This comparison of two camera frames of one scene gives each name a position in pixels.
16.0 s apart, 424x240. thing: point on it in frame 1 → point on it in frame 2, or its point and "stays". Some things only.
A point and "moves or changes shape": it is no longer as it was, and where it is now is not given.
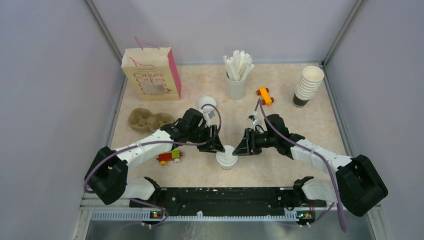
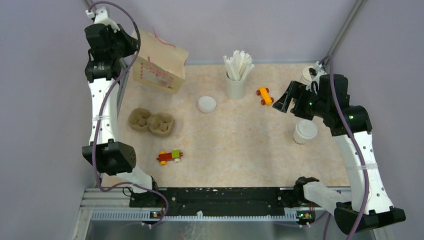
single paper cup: x=226 y=158 → x=306 y=128
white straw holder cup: x=235 y=90 stays
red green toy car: x=175 y=155 stays
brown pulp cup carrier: x=143 y=119 stays
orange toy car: x=266 y=99 stays
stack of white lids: x=207 y=110 stays
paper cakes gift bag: x=152 y=72 moves or changes shape
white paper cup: x=227 y=168 → x=304 y=131
